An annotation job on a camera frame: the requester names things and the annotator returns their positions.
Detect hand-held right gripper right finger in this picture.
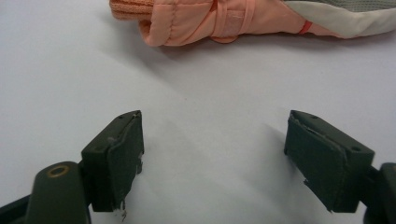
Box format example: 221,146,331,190
283,109,375,214

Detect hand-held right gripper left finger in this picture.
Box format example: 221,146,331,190
81,109,146,213

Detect pink winter glove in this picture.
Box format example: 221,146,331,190
108,0,396,48

